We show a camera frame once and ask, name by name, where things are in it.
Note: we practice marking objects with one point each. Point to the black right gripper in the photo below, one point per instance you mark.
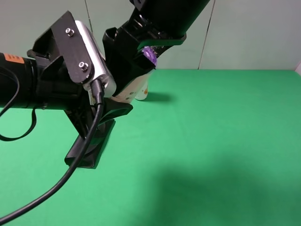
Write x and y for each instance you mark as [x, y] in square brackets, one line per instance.
[125, 55]

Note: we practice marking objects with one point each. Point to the purple garbage bag roll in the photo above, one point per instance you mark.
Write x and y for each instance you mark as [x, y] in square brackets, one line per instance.
[127, 95]

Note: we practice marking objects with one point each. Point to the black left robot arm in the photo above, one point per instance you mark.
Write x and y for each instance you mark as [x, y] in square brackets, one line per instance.
[16, 79]

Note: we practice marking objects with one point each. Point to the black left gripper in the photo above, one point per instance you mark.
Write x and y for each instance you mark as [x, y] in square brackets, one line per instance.
[62, 66]

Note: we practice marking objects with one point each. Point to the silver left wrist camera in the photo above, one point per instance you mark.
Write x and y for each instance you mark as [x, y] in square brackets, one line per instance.
[100, 71]

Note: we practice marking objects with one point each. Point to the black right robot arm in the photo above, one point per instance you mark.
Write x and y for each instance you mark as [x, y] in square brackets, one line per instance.
[175, 15]

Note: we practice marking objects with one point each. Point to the blue capped white bottle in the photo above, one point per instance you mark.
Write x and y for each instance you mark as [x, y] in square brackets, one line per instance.
[143, 92]

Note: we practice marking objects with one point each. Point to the black glasses case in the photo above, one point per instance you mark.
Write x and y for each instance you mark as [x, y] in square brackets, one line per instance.
[95, 149]

